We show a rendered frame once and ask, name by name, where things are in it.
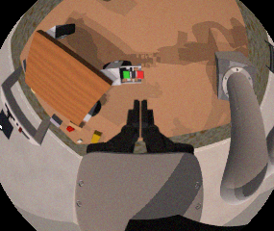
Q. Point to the red toy building brick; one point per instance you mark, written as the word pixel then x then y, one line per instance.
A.
pixel 69 129

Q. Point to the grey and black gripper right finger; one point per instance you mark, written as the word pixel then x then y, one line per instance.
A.
pixel 154 140

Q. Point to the wooden dolly with black caster wheels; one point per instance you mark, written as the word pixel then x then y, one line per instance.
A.
pixel 66 81

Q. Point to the yellow rectangular block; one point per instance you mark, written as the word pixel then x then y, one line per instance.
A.
pixel 96 136

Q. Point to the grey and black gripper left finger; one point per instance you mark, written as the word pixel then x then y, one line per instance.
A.
pixel 128 135

